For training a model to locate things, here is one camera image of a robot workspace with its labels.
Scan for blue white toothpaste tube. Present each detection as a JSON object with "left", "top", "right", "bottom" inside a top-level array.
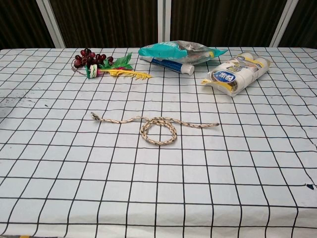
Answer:
[{"left": 139, "top": 56, "right": 195, "bottom": 76}]

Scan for dark ribbed partition panel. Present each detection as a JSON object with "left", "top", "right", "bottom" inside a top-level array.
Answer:
[
  {"left": 0, "top": 0, "right": 56, "bottom": 50},
  {"left": 279, "top": 0, "right": 317, "bottom": 48},
  {"left": 49, "top": 0, "right": 159, "bottom": 48},
  {"left": 170, "top": 0, "right": 289, "bottom": 48}
]

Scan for white black-checked tablecloth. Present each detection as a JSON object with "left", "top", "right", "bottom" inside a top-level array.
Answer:
[{"left": 0, "top": 47, "right": 317, "bottom": 238}]

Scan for dark red fake grapes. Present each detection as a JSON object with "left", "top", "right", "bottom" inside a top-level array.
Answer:
[{"left": 71, "top": 48, "right": 114, "bottom": 75}]

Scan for beige braided rope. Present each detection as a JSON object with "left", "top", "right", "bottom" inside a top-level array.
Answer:
[{"left": 90, "top": 112, "right": 220, "bottom": 146}]

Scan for white roll multipack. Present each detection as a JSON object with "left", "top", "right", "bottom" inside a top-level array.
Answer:
[{"left": 200, "top": 51, "right": 271, "bottom": 96}]

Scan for white partition frame post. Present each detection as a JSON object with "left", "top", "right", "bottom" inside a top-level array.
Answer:
[
  {"left": 158, "top": 0, "right": 171, "bottom": 48},
  {"left": 269, "top": 0, "right": 302, "bottom": 48},
  {"left": 36, "top": 0, "right": 66, "bottom": 48}
]

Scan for teal clear snack bag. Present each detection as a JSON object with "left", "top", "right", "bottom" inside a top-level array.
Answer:
[{"left": 138, "top": 39, "right": 228, "bottom": 65}]

